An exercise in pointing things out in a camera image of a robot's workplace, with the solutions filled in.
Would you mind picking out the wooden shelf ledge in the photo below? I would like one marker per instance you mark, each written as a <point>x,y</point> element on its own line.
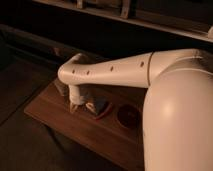
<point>161,22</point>

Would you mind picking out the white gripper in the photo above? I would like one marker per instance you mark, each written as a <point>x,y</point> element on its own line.
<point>78,96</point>

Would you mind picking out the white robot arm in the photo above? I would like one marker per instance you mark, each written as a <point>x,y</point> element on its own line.
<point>178,106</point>

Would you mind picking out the dark red bowl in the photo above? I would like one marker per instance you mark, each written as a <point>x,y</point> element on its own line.
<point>128,116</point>

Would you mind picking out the dark eraser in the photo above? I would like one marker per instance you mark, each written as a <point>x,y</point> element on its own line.
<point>100,104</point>

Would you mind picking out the wooden table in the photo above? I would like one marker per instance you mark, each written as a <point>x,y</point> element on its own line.
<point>105,136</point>

